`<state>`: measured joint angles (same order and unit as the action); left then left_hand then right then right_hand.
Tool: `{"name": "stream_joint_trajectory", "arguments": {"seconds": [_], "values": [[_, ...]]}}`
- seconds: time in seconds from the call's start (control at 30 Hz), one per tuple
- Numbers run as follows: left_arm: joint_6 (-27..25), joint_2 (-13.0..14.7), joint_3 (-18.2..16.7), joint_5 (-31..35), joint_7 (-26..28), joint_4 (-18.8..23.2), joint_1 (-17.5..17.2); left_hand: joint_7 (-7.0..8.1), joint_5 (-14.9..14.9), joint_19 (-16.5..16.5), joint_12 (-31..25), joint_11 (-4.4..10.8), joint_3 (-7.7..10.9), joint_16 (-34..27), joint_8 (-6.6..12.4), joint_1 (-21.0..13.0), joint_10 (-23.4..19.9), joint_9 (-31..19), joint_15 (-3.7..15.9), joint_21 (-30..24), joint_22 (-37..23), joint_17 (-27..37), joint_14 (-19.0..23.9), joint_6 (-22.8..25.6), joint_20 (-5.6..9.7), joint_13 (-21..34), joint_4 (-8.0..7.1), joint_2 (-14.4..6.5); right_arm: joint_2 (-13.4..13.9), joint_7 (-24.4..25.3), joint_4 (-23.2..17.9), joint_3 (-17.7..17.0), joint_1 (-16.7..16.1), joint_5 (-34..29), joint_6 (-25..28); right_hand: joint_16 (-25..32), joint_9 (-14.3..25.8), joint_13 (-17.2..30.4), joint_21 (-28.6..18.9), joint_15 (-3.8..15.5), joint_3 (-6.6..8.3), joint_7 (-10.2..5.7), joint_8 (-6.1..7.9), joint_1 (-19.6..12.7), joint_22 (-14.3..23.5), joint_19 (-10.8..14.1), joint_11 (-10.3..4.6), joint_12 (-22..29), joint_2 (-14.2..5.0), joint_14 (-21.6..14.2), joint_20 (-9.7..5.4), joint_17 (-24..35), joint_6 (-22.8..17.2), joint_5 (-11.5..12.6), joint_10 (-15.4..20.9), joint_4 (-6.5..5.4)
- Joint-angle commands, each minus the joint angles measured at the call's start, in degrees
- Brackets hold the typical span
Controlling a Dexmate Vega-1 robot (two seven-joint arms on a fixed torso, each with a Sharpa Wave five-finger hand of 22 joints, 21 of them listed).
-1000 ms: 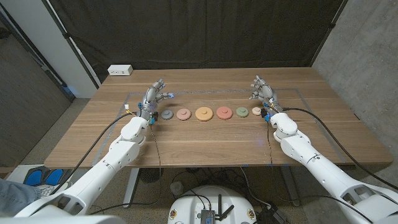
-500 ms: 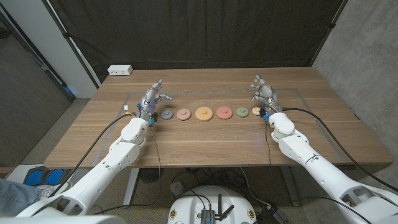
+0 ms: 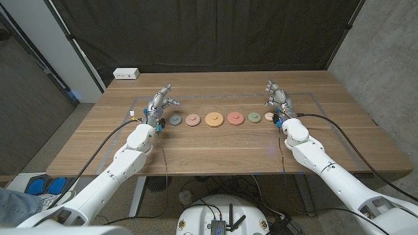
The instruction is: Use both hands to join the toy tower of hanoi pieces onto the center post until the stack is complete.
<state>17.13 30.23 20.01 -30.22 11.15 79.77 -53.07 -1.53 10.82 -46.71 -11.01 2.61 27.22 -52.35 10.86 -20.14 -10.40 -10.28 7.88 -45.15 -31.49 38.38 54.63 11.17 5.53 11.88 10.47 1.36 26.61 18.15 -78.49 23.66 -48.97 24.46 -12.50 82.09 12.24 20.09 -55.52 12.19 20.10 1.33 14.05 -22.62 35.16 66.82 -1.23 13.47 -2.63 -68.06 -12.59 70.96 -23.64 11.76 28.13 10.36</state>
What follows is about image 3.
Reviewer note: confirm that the silver router with antennas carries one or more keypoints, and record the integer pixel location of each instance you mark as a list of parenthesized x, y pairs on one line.
[(218, 226)]

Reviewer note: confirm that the person's leg in jeans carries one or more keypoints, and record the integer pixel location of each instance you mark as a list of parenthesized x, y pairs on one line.
[(16, 207)]

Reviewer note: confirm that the person's grey sneaker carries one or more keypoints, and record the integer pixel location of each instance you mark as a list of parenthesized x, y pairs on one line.
[(58, 199)]

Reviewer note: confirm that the dusty pink disc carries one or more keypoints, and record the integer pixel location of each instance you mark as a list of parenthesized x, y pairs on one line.
[(192, 120)]

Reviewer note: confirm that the black floor fan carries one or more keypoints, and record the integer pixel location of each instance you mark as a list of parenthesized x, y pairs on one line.
[(158, 183)]

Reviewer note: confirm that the black power adapter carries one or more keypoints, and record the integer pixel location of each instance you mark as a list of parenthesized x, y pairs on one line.
[(282, 226)]

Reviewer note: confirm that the black backdrop curtain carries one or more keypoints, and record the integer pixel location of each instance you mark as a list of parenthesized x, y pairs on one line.
[(209, 32)]

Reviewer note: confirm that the blue left wrist connector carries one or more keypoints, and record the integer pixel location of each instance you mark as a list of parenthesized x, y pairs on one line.
[(159, 128)]

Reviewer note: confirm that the grey table leg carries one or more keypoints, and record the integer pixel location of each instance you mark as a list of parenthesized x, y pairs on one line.
[(303, 196)]

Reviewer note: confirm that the coral red disc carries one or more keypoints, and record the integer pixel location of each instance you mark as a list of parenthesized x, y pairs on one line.
[(235, 118)]

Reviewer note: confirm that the small cream disc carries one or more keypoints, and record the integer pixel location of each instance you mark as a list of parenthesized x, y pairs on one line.
[(269, 116)]

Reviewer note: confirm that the blue black foot pedal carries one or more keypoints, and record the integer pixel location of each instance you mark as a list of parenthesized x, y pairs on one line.
[(35, 186), (57, 185)]

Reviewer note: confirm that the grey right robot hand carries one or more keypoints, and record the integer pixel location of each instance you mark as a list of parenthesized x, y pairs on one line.
[(281, 98)]

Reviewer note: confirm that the grey round floor object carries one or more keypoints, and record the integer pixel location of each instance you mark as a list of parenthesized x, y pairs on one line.
[(186, 197)]

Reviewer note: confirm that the white power strip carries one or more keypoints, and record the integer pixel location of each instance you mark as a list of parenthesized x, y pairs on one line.
[(125, 73)]

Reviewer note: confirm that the small dark grey disc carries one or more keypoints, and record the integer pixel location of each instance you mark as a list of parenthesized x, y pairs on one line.
[(175, 120)]

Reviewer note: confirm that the large orange disc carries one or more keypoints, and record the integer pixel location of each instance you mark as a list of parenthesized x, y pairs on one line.
[(214, 119)]

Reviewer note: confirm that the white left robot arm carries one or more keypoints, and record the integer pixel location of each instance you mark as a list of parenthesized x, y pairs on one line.
[(124, 163)]

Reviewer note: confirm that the black backdrop stand pole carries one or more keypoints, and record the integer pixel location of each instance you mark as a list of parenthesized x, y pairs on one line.
[(69, 36), (349, 26)]

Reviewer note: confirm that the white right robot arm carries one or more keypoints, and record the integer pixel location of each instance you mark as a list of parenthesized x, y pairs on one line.
[(343, 182)]

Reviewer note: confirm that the white left robot shoulder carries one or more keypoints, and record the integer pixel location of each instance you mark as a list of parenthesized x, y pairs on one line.
[(65, 231)]

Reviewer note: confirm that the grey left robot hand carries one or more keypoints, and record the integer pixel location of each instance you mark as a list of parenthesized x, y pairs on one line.
[(153, 111)]

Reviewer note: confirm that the white table leg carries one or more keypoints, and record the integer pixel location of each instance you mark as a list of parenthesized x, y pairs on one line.
[(137, 196)]

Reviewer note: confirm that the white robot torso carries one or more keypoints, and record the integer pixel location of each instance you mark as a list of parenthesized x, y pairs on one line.
[(196, 215)]

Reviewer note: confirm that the sage green disc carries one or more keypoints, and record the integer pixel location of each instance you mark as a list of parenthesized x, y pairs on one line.
[(254, 117)]

